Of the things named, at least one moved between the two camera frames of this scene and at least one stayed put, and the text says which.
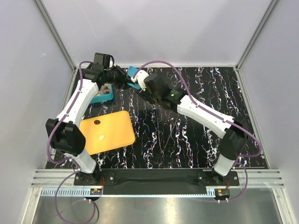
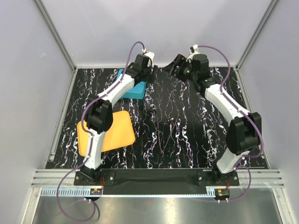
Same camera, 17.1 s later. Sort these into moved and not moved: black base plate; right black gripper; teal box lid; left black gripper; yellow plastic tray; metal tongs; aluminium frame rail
Moved: left black gripper; right black gripper; teal box lid
Not moved: aluminium frame rail; black base plate; metal tongs; yellow plastic tray
